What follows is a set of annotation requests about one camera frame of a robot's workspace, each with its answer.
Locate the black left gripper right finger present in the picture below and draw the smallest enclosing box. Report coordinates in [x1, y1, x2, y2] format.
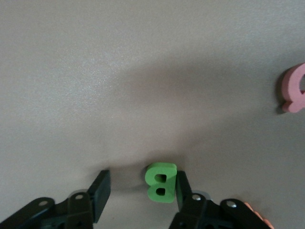
[168, 170, 274, 229]

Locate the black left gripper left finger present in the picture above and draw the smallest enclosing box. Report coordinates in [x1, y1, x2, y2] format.
[0, 169, 112, 229]

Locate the green foam letter B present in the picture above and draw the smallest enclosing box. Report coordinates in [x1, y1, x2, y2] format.
[144, 162, 177, 204]

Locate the orange foam letter m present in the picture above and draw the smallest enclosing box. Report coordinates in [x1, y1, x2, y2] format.
[243, 201, 275, 229]

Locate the brown table mat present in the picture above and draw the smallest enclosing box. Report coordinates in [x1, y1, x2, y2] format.
[0, 0, 305, 229]

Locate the pink foam letter G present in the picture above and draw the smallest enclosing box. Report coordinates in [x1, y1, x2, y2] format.
[277, 63, 305, 114]

